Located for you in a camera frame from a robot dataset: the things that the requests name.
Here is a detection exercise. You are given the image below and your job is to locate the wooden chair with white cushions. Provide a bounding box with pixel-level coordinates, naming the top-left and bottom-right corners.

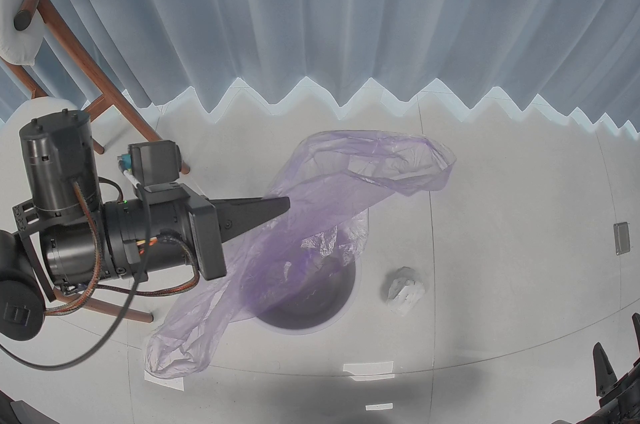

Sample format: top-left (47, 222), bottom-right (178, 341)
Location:
top-left (0, 0), bottom-right (192, 324)

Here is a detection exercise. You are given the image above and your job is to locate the black cable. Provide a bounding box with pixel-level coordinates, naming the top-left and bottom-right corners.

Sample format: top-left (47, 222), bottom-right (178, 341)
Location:
top-left (0, 185), bottom-right (152, 369)

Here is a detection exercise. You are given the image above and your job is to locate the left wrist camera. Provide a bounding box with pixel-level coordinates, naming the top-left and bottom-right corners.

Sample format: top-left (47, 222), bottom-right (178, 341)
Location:
top-left (117, 140), bottom-right (187, 199)

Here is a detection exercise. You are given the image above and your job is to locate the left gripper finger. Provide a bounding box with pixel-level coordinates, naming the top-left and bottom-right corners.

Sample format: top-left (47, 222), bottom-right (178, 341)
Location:
top-left (215, 196), bottom-right (291, 243)

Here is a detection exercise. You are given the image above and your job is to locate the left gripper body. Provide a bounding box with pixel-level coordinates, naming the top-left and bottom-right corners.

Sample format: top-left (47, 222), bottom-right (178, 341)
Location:
top-left (102, 184), bottom-right (229, 282)

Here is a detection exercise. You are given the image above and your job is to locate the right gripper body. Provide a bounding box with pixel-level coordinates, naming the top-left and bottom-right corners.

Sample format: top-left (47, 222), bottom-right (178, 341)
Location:
top-left (596, 354), bottom-right (640, 419)

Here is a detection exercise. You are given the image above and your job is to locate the crumpled white paper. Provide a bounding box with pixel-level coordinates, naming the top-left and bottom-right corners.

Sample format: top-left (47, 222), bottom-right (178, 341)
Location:
top-left (387, 266), bottom-right (426, 316)

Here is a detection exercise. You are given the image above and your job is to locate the purple plastic bag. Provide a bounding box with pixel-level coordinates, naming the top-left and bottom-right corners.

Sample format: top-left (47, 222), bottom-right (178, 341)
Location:
top-left (144, 130), bottom-right (458, 381)

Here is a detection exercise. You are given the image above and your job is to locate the white trash bin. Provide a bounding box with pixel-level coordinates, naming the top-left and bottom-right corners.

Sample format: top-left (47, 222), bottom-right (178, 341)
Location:
top-left (239, 207), bottom-right (372, 337)

